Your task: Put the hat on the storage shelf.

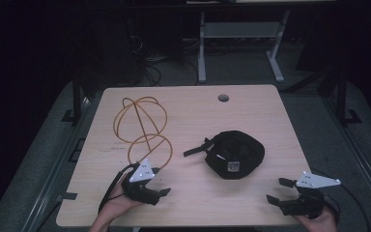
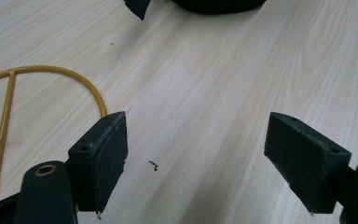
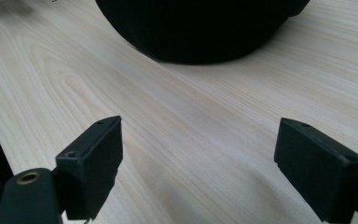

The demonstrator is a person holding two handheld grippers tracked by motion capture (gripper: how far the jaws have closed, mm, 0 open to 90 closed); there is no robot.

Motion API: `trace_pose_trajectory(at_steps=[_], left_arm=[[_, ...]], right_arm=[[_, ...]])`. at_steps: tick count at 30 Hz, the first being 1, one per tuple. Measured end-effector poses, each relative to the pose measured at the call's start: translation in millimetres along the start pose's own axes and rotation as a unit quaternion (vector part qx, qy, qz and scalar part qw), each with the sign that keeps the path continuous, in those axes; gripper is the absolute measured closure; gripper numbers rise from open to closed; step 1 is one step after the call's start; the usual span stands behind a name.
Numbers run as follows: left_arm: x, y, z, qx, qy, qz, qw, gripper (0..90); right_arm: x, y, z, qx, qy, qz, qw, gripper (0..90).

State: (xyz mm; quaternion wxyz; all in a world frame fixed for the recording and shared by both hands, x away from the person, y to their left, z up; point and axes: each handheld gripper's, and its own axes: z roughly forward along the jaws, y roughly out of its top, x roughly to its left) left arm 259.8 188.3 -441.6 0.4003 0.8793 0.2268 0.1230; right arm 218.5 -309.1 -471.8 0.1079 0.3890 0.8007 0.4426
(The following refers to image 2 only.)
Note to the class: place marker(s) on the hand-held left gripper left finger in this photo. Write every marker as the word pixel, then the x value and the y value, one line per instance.
pixel 101 161

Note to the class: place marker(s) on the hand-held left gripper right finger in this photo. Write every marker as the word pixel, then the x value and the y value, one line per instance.
pixel 307 165

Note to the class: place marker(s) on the black cloth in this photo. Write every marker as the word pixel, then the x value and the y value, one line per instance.
pixel 211 5

